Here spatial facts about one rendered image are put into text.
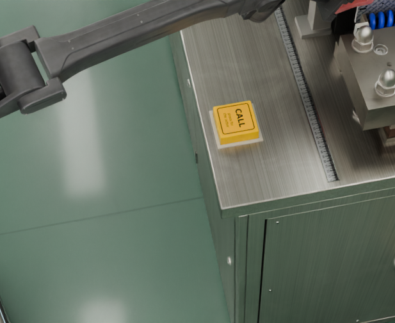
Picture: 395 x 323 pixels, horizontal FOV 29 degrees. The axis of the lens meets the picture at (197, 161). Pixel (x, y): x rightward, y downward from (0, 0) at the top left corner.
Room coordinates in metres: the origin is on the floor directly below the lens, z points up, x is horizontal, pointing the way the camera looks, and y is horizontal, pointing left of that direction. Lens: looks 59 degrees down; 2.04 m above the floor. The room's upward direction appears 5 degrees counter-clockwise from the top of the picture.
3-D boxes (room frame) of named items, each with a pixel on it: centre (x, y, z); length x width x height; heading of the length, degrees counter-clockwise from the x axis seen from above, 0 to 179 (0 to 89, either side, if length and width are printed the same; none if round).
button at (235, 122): (0.76, -0.07, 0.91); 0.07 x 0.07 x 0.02; 7
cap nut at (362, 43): (0.82, -0.29, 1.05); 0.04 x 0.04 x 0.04
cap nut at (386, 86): (0.73, -0.32, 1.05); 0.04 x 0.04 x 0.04
